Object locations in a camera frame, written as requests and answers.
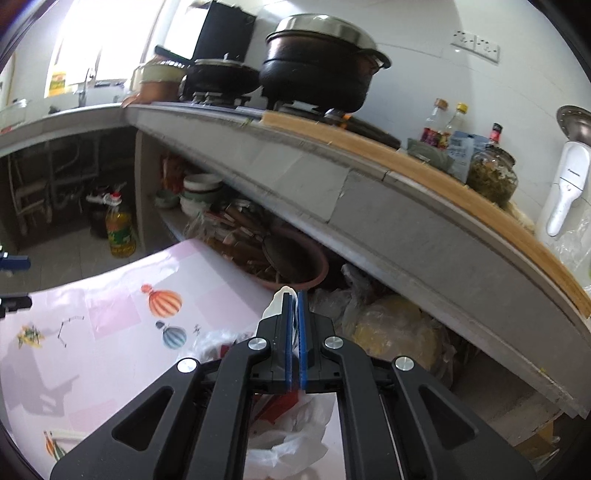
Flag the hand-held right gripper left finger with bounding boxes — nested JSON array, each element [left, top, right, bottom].
[[50, 290, 298, 480]]

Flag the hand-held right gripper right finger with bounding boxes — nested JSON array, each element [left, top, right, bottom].
[[298, 290, 539, 480]]

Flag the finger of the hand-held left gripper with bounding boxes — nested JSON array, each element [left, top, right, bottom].
[[0, 253, 31, 277], [0, 295, 33, 319]]

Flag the white ceramic spoon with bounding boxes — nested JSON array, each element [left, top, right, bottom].
[[261, 285, 296, 324]]

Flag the white plastic liner bag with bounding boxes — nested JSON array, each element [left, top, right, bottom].
[[191, 330, 335, 480]]

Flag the drain pipes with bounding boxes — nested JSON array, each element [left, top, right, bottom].
[[9, 143, 100, 232]]

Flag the pink plastic basin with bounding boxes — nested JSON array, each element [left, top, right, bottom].
[[226, 226, 329, 291]]

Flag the clear plastic bag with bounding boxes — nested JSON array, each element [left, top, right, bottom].
[[309, 263, 379, 333]]

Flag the dark mesh strainer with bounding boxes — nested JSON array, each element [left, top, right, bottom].
[[262, 233, 319, 282]]

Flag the dark jug with white cap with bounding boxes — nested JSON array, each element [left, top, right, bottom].
[[85, 185, 114, 238]]

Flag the bag of yellow food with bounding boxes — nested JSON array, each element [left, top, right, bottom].
[[342, 295, 444, 374]]

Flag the cooking oil bottle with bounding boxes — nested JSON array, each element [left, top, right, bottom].
[[105, 191, 138, 258]]

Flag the concrete kitchen counter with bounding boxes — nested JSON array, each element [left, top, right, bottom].
[[0, 102, 591, 416]]

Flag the stack of white bowls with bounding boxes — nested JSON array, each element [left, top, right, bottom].
[[180, 173, 227, 217]]

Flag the red snack packets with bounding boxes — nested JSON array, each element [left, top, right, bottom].
[[161, 154, 185, 192]]

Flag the yellow detergent bottle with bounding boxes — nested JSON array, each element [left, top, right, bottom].
[[46, 71, 68, 97]]

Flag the metal faucet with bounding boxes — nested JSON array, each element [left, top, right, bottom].
[[76, 67, 98, 107]]

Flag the long wooden board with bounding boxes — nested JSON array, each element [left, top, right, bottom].
[[261, 111, 591, 319]]

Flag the gas stove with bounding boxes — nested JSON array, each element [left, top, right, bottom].
[[178, 90, 402, 148]]

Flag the grey plate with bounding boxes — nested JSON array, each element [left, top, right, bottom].
[[406, 137, 455, 171]]

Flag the cream and copper pot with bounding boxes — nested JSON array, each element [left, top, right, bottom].
[[122, 58, 190, 107]]

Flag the clear bottle with orange cap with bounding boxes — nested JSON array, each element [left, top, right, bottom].
[[422, 98, 448, 148]]

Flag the glass jar of pickles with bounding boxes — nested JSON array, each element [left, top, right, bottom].
[[466, 143, 519, 204]]

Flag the window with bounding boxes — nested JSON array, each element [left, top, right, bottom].
[[46, 0, 213, 97]]

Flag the large black pot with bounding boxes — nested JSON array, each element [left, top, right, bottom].
[[259, 32, 392, 114]]

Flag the clear bottle with yellow cap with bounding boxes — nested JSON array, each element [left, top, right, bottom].
[[443, 102, 469, 139]]

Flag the black wok with lid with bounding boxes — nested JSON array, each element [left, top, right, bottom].
[[154, 45, 262, 97]]

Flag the translucent crumpled plastic bag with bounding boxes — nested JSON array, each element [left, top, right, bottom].
[[549, 226, 591, 291]]

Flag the white kitchen appliance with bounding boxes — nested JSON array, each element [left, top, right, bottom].
[[536, 141, 591, 237]]

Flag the black rectangular panel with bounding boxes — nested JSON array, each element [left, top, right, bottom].
[[194, 0, 257, 61]]

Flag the steel pot lid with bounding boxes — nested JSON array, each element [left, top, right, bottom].
[[272, 14, 379, 49]]

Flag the wooden handled kitchen knife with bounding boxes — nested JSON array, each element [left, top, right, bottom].
[[217, 203, 269, 236]]

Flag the white wall socket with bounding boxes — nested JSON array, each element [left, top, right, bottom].
[[451, 30, 501, 64]]

